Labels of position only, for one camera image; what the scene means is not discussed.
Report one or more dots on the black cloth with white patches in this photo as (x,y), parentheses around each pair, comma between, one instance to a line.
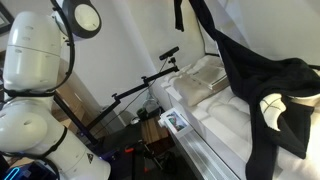
(253,73)

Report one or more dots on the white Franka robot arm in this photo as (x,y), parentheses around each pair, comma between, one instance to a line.
(33,50)

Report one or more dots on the green object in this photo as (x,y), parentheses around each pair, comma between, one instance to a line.
(143,114)

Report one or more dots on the beige pillow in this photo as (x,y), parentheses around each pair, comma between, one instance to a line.
(193,91)

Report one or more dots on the white panel with picture sticker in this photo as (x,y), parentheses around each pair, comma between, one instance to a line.
(176,120)

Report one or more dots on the wooden stool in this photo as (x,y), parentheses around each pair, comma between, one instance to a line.
(154,130)

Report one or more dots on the black folded tripod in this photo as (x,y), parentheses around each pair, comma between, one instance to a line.
(153,156)

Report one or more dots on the white tufted mattress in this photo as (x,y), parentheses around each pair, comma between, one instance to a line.
(226,113)

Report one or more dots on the wooden shelf unit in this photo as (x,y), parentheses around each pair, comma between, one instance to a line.
(71,100)

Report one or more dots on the blue lit device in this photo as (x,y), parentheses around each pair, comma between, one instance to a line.
(13,173)

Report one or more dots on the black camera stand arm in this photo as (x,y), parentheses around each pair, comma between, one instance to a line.
(133,90)

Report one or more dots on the black camera bar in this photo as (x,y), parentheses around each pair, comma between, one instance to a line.
(169,53)

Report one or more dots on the black wall picture frame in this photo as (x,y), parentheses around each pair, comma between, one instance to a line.
(5,18)

